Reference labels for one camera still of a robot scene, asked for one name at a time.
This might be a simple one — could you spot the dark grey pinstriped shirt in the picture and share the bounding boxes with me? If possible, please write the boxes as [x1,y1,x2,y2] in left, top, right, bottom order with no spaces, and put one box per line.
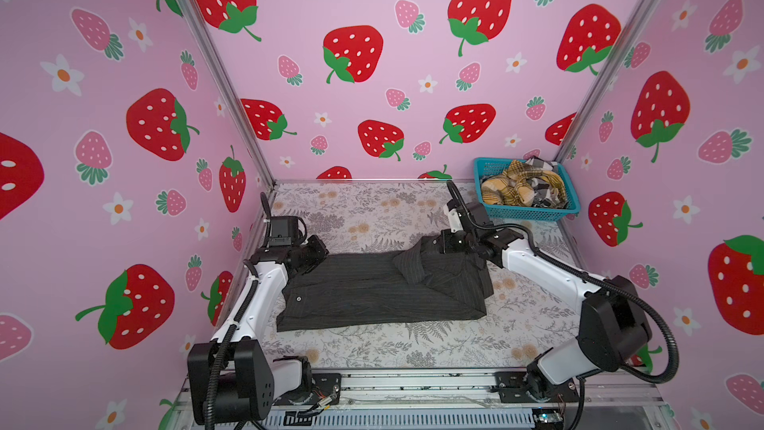
[276,236,493,332]

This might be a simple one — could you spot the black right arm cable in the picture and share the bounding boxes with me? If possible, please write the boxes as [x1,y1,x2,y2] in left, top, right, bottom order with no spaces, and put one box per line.
[446,180,680,430]

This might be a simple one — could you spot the aluminium right corner post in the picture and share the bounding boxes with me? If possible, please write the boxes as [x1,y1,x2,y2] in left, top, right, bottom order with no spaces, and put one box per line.
[555,0,661,162]

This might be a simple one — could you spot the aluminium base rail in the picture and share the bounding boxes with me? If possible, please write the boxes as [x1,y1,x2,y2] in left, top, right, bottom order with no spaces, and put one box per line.
[163,366,682,430]

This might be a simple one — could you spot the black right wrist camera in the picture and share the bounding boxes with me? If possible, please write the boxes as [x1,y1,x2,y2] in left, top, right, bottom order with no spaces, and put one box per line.
[453,202,495,232]

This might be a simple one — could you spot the aluminium left corner post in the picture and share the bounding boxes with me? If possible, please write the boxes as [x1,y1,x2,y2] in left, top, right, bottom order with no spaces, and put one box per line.
[176,0,276,191]

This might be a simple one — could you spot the grey white shirt in basket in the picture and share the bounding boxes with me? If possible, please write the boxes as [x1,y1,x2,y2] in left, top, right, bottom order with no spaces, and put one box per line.
[525,156,569,209]

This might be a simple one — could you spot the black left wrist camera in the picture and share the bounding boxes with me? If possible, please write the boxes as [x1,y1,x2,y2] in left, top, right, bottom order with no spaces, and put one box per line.
[265,216,308,247]

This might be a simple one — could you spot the yellow plaid shirt in basket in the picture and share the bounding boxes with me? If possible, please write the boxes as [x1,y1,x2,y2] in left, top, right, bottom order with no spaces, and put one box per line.
[481,160,538,208]

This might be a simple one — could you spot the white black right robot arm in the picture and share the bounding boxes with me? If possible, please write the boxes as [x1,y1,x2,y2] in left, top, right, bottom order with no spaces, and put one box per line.
[433,226,653,401]

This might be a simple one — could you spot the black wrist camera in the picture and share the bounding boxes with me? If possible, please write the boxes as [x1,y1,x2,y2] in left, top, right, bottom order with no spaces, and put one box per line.
[453,202,495,232]
[265,216,308,247]

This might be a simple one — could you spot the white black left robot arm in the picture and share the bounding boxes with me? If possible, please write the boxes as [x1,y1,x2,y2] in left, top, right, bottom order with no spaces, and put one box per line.
[187,236,328,429]

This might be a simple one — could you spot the aluminium corner post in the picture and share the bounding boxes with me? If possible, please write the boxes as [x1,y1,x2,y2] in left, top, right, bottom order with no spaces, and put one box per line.
[176,0,276,191]
[555,0,661,162]

